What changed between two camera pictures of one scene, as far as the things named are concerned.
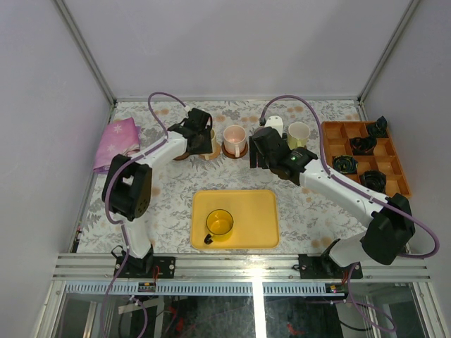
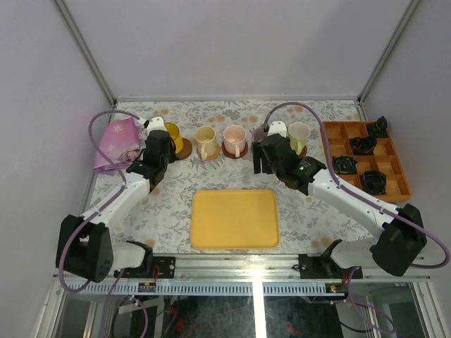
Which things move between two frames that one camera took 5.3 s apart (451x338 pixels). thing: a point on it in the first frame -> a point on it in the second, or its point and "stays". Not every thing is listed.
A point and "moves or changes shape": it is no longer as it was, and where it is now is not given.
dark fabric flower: [379, 128] stays
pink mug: [235, 139] stays
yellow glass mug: [219, 222] moves or changes shape
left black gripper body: [201, 141] -> [162, 135]
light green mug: [297, 134] stays
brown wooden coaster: [241, 155] stays
